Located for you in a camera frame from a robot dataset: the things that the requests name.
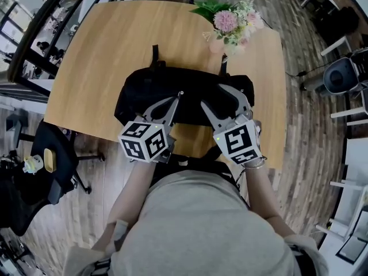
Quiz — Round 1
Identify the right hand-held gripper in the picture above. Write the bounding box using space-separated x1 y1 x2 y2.
200 83 263 166

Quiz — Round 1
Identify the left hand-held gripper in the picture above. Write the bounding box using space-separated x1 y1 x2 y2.
117 95 182 164

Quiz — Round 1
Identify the black fabric bag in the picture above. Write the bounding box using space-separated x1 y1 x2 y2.
114 44 255 127

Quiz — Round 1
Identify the person's right forearm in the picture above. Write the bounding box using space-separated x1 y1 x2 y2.
243 156 297 238

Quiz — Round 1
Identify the person's left forearm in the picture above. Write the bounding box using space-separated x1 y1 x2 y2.
91 159 158 252

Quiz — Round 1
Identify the black floor bag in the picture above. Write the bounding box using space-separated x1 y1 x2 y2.
315 6 361 41

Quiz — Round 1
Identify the person's right hand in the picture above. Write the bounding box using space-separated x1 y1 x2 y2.
252 120 263 152

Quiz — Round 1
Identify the pink flower vase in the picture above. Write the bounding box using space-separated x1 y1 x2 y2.
208 37 231 58

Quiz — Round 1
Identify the pink and green flower bouquet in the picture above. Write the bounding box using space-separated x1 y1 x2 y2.
189 0 265 54

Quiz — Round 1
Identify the grey round air purifier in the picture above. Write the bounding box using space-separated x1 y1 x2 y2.
323 56 363 95

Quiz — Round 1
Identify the person's grey shirt torso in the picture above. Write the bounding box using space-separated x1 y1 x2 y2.
62 168 329 276

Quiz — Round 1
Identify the black office chair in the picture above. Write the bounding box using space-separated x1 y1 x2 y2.
0 118 106 237

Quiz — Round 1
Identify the yellow flat case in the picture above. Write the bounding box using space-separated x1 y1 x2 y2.
43 148 58 173

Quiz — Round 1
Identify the small white toy figure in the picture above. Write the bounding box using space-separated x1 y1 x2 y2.
22 154 44 175

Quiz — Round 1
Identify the black framed glass partition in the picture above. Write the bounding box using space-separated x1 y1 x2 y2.
0 0 116 103

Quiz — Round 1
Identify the white metal rack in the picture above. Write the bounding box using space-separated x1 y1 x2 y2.
315 138 368 267

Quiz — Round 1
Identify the silver wrist bracelet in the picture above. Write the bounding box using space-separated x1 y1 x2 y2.
243 157 267 170

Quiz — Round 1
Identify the black power cable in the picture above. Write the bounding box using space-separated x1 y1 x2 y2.
284 70 309 79

